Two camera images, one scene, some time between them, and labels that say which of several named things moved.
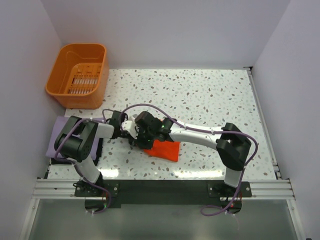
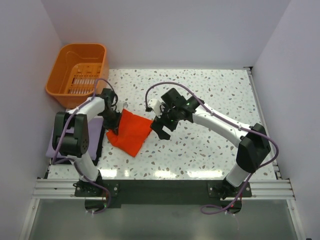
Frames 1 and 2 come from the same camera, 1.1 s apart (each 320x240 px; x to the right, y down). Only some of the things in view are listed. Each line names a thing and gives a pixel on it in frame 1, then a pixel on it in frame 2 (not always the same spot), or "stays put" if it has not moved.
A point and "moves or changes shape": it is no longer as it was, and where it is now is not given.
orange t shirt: [167, 150] moves or changes shape
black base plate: [121, 193] stays put
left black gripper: [130, 142] to [114, 125]
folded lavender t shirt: [59, 124] stays put
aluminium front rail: [51, 189] stays put
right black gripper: [141, 144] to [157, 124]
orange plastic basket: [79, 76] stays put
